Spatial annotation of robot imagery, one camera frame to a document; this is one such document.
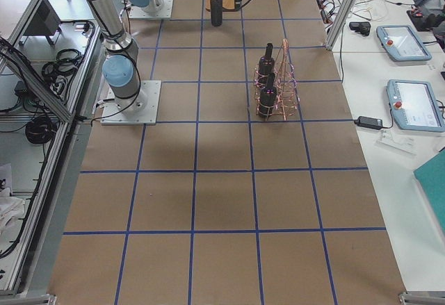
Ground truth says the dark glass wine bottle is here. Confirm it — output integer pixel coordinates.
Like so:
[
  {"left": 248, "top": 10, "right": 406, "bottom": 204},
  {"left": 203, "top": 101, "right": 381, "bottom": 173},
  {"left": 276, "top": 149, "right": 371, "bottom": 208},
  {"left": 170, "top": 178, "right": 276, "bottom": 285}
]
[{"left": 210, "top": 0, "right": 223, "bottom": 27}]

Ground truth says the dark wine bottle in rack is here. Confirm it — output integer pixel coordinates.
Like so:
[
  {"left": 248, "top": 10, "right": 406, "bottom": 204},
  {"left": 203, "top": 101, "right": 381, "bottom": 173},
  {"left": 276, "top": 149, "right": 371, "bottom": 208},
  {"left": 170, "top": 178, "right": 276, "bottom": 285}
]
[{"left": 258, "top": 73, "right": 277, "bottom": 118}]

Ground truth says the far teach pendant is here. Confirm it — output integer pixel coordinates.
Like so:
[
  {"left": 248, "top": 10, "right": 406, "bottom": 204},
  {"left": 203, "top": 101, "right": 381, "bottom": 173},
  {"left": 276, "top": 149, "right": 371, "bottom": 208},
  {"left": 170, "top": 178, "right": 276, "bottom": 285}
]
[{"left": 376, "top": 25, "right": 432, "bottom": 62}]

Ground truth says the teach pendant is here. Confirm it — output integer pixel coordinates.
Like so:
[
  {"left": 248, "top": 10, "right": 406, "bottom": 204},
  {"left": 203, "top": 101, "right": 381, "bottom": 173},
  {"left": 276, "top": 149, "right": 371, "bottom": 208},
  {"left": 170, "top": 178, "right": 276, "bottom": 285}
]
[
  {"left": 387, "top": 79, "right": 444, "bottom": 133},
  {"left": 376, "top": 25, "right": 432, "bottom": 62}
]

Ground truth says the black power adapter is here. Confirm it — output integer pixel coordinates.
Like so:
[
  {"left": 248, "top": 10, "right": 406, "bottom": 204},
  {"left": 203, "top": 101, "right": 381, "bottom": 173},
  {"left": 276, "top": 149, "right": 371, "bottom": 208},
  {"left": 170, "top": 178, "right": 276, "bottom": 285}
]
[{"left": 354, "top": 116, "right": 383, "bottom": 130}]

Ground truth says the near teach pendant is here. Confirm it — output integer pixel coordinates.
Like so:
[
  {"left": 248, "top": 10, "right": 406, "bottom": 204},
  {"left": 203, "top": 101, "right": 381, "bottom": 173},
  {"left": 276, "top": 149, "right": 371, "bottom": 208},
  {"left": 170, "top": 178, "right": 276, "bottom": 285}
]
[{"left": 387, "top": 79, "right": 444, "bottom": 133}]

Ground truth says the brown paper table cover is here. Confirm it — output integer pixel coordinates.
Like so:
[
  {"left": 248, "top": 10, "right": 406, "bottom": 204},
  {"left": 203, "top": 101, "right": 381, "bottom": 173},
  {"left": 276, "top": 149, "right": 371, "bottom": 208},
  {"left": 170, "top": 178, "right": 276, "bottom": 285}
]
[{"left": 49, "top": 0, "right": 405, "bottom": 304}]

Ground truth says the teal folder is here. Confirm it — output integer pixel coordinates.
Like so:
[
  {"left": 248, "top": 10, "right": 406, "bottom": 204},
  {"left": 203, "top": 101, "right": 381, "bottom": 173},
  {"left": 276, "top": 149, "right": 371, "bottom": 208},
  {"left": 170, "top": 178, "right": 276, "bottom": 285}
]
[{"left": 414, "top": 151, "right": 445, "bottom": 229}]

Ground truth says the white cloth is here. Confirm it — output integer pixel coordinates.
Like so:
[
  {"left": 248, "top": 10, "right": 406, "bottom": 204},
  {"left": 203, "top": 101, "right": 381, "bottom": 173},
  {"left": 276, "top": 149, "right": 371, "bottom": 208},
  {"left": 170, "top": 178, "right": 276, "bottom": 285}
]
[{"left": 1, "top": 163, "right": 25, "bottom": 233}]

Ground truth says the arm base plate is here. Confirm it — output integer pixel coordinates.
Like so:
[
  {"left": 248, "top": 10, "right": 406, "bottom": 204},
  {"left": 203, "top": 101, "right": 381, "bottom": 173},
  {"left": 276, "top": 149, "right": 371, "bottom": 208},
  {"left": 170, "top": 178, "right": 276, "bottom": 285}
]
[
  {"left": 100, "top": 81, "right": 161, "bottom": 125},
  {"left": 129, "top": 0, "right": 174, "bottom": 20}
]

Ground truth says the copper wire wine rack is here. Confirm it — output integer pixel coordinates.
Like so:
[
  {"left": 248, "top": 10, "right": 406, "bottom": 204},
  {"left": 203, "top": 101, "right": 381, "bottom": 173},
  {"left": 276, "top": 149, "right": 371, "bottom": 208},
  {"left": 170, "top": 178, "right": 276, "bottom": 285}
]
[{"left": 254, "top": 38, "right": 300, "bottom": 121}]

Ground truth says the aluminium frame post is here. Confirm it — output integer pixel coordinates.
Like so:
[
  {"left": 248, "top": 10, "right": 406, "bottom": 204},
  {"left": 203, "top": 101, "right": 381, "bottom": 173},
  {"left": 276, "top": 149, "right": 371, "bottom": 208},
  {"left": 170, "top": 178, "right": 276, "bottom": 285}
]
[{"left": 325, "top": 0, "right": 355, "bottom": 51}]

